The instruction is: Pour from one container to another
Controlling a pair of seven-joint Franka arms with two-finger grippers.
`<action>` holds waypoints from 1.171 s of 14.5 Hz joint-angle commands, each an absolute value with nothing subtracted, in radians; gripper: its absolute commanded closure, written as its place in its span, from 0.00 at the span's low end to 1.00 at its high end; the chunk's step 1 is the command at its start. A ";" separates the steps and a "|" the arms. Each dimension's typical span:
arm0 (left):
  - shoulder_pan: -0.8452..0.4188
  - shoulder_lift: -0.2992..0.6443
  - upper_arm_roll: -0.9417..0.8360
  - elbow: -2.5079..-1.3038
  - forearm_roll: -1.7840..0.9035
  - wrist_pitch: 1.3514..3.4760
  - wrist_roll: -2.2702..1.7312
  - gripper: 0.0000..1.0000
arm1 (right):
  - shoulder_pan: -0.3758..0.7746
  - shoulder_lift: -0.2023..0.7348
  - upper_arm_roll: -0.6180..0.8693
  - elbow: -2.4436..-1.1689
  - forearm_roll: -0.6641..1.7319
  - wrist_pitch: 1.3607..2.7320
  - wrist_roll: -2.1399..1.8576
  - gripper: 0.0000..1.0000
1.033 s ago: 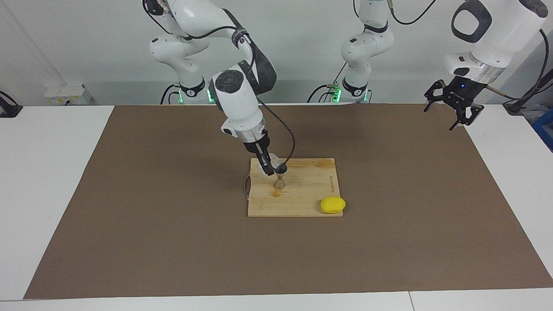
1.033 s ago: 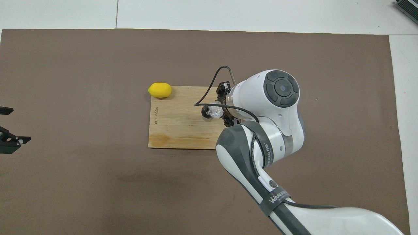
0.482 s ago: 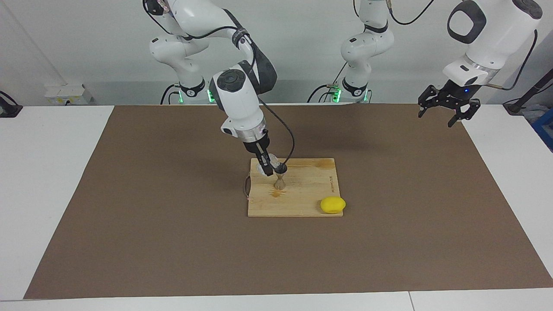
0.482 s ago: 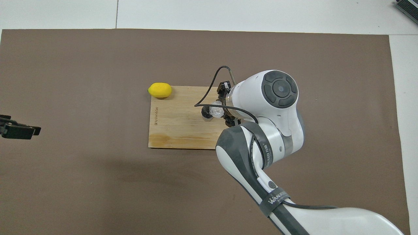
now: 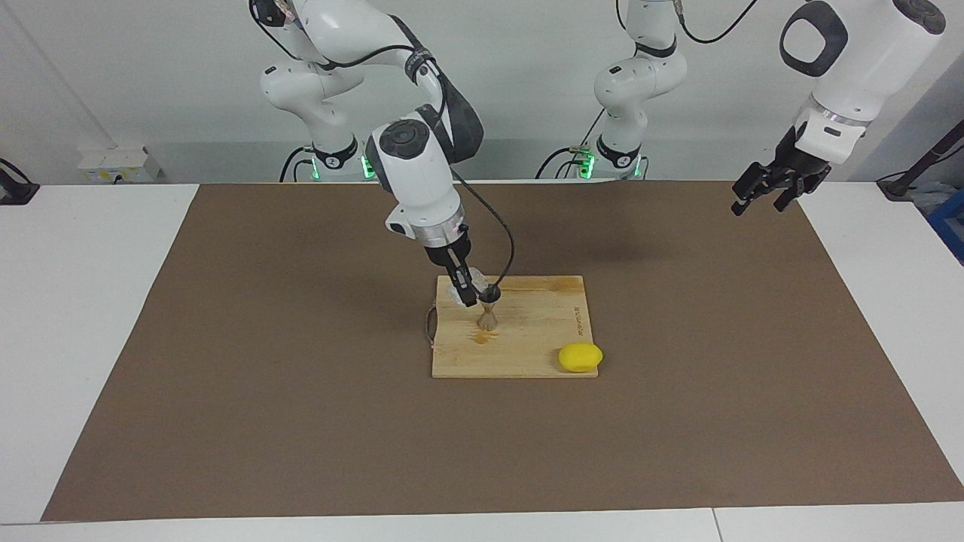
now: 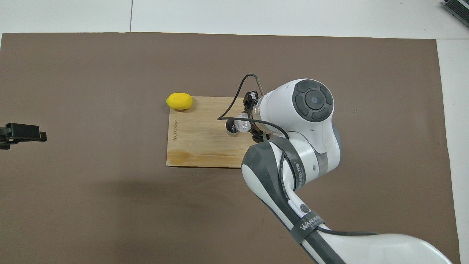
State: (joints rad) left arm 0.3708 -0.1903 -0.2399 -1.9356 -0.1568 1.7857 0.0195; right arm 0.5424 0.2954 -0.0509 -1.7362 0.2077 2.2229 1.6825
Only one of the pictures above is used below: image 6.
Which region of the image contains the dark-based glass cup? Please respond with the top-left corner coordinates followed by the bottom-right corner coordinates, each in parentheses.
top-left (225, 118), bottom-right (242, 137)

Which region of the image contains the brown table mat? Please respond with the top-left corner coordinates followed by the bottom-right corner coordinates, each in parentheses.
top-left (0, 32), bottom-right (461, 264)

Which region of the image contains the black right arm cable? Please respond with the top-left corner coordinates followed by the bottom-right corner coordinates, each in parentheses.
top-left (217, 74), bottom-right (378, 236)

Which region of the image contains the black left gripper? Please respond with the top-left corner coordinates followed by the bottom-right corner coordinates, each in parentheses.
top-left (0, 123), bottom-right (47, 150)

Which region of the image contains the yellow lemon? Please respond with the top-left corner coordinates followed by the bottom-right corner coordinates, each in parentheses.
top-left (166, 93), bottom-right (193, 111)

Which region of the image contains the grey ribbed device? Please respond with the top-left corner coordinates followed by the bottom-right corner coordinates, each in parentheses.
top-left (442, 0), bottom-right (469, 28)

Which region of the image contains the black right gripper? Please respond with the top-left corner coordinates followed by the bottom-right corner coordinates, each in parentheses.
top-left (243, 91), bottom-right (272, 143)

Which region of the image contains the clear glass cup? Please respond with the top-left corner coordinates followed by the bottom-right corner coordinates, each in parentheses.
top-left (234, 113), bottom-right (254, 133)

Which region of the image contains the wooden cutting board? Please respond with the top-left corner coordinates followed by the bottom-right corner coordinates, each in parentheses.
top-left (166, 96), bottom-right (270, 168)

